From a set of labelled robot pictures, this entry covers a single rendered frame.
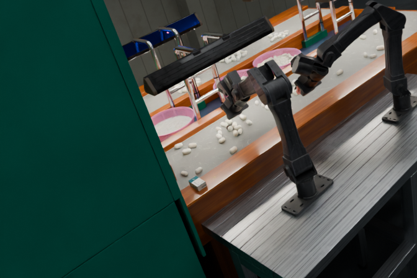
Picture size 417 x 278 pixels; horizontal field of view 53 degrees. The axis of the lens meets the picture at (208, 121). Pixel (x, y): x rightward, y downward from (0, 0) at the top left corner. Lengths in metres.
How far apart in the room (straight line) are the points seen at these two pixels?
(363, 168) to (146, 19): 2.89
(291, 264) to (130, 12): 3.07
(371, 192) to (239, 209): 0.43
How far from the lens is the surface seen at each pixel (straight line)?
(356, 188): 1.45
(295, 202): 1.42
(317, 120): 1.69
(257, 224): 1.39
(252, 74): 1.28
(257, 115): 1.83
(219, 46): 1.70
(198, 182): 1.45
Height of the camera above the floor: 1.60
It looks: 27 degrees down
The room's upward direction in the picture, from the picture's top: 18 degrees counter-clockwise
